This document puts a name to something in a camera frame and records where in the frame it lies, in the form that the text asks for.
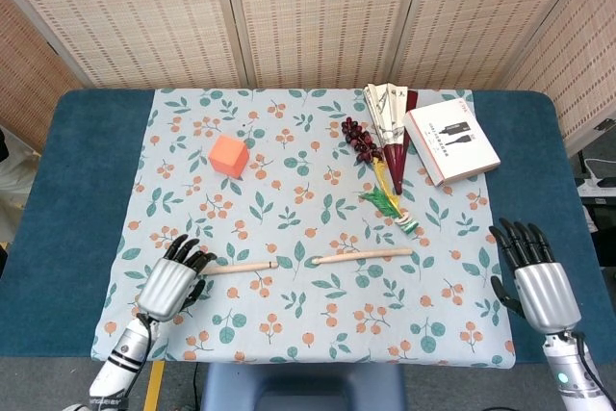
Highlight white cable product box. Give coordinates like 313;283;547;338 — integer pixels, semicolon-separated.
401;97;502;188

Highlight green yellow artificial plant sprig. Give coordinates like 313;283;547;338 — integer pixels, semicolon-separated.
358;160;420;239

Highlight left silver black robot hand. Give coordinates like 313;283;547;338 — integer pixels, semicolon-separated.
136;233;218;323

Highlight dark red grape bunch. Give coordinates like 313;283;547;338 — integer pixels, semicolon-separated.
341;116;385;166

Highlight white power strip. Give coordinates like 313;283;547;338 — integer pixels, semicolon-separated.
576;177;616;198

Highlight white power cable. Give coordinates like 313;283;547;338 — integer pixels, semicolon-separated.
582;150;616;182

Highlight woven bamboo screen panel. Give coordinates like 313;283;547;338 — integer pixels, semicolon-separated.
0;0;243;90
502;0;616;155
0;0;82;152
221;0;428;90
390;0;605;90

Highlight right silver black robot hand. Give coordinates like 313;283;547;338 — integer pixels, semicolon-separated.
488;218;582;335

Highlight blue felt table cover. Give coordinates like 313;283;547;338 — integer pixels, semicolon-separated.
0;88;616;367

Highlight floral leaf print tablecloth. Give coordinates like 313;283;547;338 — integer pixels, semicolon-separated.
90;87;517;365

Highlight orange cube block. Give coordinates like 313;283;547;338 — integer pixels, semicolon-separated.
208;134;250;180

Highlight folding fan with red ribs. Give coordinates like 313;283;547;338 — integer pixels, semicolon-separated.
362;83;421;195

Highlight wooden stick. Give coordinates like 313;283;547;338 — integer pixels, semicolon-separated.
312;247;414;267
201;260;279;276

